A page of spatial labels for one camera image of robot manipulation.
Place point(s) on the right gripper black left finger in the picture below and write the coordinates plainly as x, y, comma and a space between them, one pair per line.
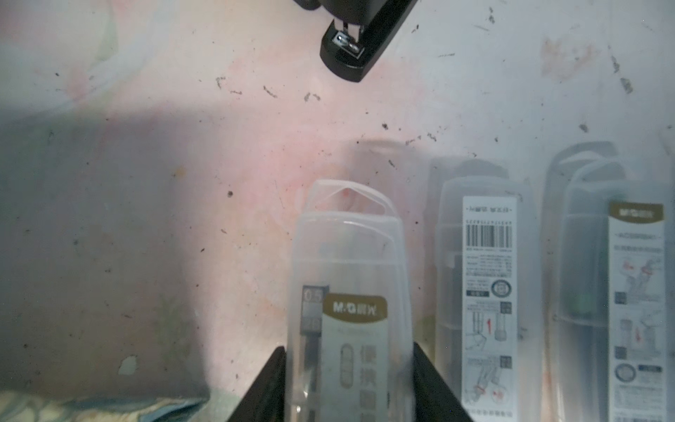
265, 399

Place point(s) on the black stapler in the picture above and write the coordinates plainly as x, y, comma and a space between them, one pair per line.
360, 32

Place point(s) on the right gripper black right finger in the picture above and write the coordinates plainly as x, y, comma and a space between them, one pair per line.
434, 401

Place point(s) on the clear compass set case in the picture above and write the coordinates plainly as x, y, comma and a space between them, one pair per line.
489, 328

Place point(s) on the cream canvas tote bag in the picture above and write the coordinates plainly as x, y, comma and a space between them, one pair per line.
17, 406

